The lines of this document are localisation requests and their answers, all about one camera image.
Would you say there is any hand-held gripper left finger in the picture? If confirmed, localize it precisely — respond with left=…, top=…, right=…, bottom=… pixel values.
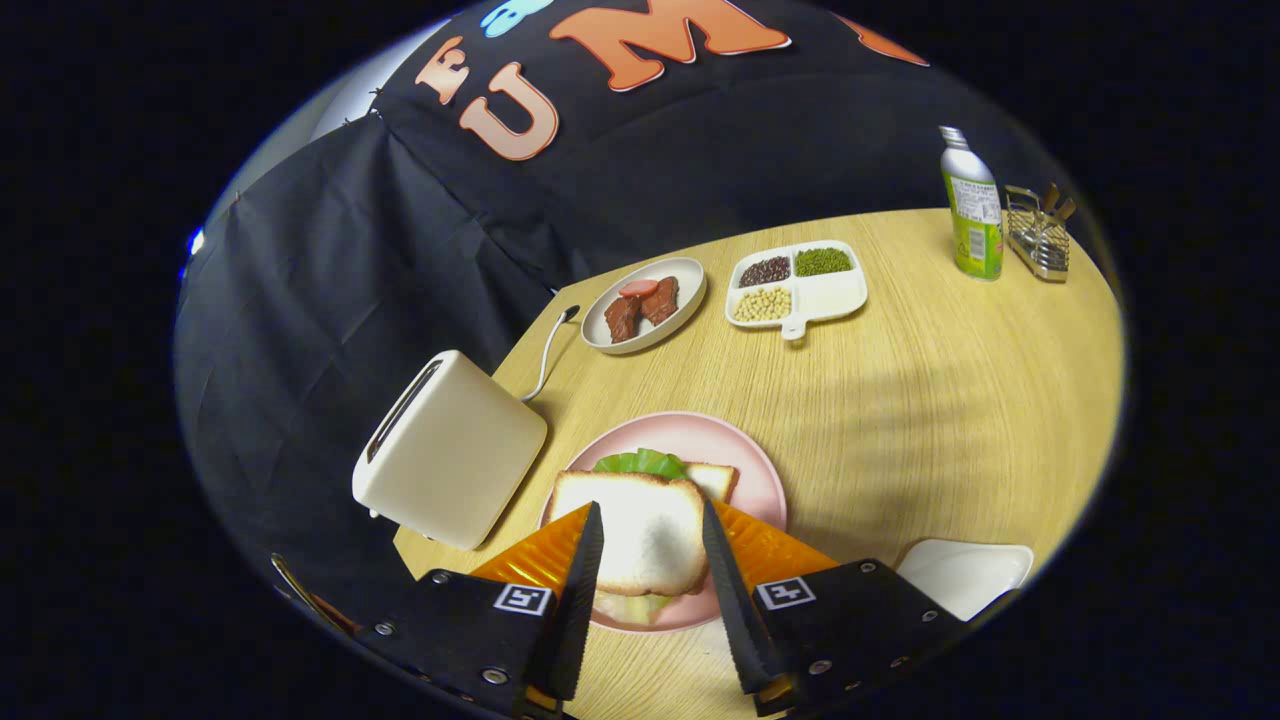
left=355, top=501, right=606, bottom=719

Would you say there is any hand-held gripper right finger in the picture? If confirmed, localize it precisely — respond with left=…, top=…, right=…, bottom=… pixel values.
left=702, top=499, right=966, bottom=717

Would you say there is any thick white bread slice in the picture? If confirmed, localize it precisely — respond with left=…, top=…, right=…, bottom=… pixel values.
left=545, top=470, right=711, bottom=598

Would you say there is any green lettuce leaf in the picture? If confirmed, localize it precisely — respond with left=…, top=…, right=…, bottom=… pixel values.
left=593, top=448, right=689, bottom=625

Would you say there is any square toast slice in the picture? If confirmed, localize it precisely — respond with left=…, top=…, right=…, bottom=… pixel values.
left=683, top=461, right=741, bottom=504

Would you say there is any pink round plate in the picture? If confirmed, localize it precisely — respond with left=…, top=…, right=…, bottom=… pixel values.
left=538, top=411, right=788, bottom=634

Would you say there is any white toaster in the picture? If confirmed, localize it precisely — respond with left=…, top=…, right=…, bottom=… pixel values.
left=352, top=349, right=549, bottom=552

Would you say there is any white square plate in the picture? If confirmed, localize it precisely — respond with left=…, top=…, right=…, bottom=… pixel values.
left=893, top=538, right=1036, bottom=623

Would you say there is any red meat piece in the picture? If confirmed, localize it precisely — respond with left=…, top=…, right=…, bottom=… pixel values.
left=640, top=277, right=681, bottom=327
left=603, top=295, right=643, bottom=344

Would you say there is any pile of yellow soybeans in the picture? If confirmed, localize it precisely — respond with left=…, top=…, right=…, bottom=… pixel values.
left=733, top=287, right=792, bottom=323

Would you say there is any white divided dish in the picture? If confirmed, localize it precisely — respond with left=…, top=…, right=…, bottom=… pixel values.
left=725, top=240, right=869, bottom=342

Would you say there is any grey round plate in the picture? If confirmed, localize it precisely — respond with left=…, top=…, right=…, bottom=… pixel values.
left=581, top=257, right=708, bottom=356

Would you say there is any black backdrop cloth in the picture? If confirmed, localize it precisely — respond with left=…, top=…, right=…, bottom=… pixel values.
left=175, top=0, right=1011, bottom=601

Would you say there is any green label metal bottle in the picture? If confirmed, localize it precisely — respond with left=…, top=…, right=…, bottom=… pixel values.
left=938, top=126, right=1005, bottom=282

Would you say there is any white toaster cable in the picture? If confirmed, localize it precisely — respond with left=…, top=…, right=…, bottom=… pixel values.
left=520, top=305, right=581, bottom=403

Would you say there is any wire cutlery holder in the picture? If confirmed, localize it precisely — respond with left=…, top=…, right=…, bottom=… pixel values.
left=1004, top=183, right=1073, bottom=283

